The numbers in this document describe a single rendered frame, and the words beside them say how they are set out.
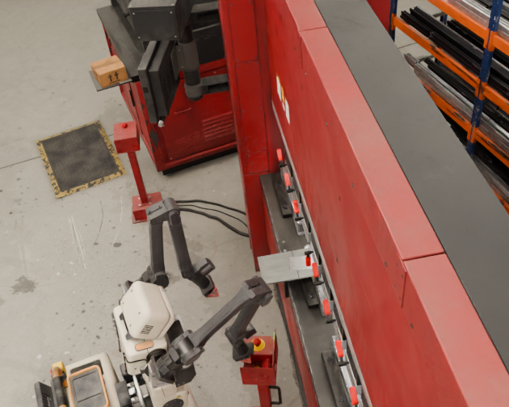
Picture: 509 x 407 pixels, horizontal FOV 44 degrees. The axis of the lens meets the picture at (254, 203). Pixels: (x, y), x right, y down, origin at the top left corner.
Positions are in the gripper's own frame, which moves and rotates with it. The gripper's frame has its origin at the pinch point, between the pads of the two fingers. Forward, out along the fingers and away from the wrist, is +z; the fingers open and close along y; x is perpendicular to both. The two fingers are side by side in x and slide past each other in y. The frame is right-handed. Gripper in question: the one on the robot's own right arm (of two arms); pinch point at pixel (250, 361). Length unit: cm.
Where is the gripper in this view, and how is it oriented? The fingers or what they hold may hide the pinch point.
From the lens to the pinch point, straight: 304.5
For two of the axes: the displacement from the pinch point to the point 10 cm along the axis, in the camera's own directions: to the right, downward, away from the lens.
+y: 9.3, -3.0, -2.0
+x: -0.4, -6.4, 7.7
